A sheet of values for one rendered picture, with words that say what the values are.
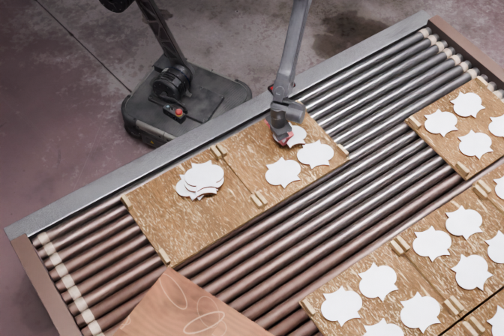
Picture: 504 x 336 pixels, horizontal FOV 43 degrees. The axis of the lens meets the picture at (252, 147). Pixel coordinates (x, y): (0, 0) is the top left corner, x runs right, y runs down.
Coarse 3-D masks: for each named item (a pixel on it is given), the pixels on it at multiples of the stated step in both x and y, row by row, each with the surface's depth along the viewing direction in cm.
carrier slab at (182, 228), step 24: (144, 192) 241; (168, 192) 241; (216, 192) 241; (240, 192) 242; (144, 216) 235; (168, 216) 235; (192, 216) 235; (216, 216) 235; (240, 216) 236; (168, 240) 229; (192, 240) 230; (216, 240) 230
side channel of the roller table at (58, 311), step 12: (12, 240) 226; (24, 240) 226; (24, 252) 224; (36, 252) 224; (24, 264) 221; (36, 264) 221; (36, 276) 219; (48, 276) 219; (36, 288) 216; (48, 288) 216; (48, 300) 214; (60, 300) 214; (48, 312) 212; (60, 312) 212; (60, 324) 209; (72, 324) 209
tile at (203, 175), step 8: (208, 160) 243; (192, 168) 241; (200, 168) 241; (208, 168) 241; (216, 168) 241; (184, 176) 239; (192, 176) 239; (200, 176) 239; (208, 176) 239; (216, 176) 239; (192, 184) 237; (200, 184) 237; (208, 184) 237; (216, 184) 237
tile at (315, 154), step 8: (312, 144) 254; (320, 144) 254; (304, 152) 252; (312, 152) 252; (320, 152) 252; (328, 152) 252; (304, 160) 249; (312, 160) 249; (320, 160) 250; (328, 160) 251; (312, 168) 247
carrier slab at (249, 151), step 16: (256, 128) 259; (304, 128) 260; (320, 128) 260; (224, 144) 254; (240, 144) 254; (256, 144) 255; (272, 144) 255; (336, 144) 256; (224, 160) 251; (240, 160) 250; (256, 160) 250; (272, 160) 250; (336, 160) 251; (240, 176) 246; (256, 176) 246; (304, 176) 246; (320, 176) 247; (272, 192) 242; (288, 192) 242
